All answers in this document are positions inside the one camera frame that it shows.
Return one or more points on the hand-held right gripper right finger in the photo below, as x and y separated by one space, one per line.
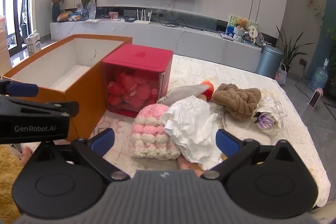
226 142

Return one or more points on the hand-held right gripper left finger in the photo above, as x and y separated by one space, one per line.
102 142

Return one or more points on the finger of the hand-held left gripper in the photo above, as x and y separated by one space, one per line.
22 89

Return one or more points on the white tissue paper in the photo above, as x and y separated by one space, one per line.
191 124

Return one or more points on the pink white crochet hat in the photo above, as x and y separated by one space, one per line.
149 132

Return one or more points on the orange cardboard box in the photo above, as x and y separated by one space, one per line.
78 98

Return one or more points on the orange crochet ball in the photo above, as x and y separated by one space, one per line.
208 90

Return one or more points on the white mesh cloth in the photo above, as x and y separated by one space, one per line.
183 92

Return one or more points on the person's left hand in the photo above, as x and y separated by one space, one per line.
26 155

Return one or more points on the brown knotted plush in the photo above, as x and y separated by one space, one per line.
236 100

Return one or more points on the pink cloth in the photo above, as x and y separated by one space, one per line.
187 165

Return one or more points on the purple rose in clear wrap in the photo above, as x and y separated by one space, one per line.
265 120

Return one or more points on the white milk carton box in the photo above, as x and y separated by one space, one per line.
33 45

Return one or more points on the yellow fluffy cloth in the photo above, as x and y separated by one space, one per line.
9 182

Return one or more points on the white lace tablecloth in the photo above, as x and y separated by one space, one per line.
262 82

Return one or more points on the red transparent storage box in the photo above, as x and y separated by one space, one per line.
136 77

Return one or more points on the brown oval ornament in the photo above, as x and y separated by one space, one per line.
64 16

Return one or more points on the woven checkered basket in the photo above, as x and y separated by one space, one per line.
281 77

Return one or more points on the dark vase with dried flowers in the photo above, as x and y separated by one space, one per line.
55 7

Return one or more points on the grey blue trash can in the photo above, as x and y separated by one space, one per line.
269 62

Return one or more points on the small white heater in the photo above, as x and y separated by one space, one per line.
316 99

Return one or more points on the green plant in glass vase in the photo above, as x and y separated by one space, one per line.
85 3

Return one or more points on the long-leaf potted plant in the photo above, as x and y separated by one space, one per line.
291 50

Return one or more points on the blue water bottle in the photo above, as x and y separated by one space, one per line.
318 77

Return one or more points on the white marble television console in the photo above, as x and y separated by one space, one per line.
170 37

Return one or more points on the brown teddy bear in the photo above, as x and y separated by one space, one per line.
241 23

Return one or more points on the white router with antennas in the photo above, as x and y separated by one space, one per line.
142 20

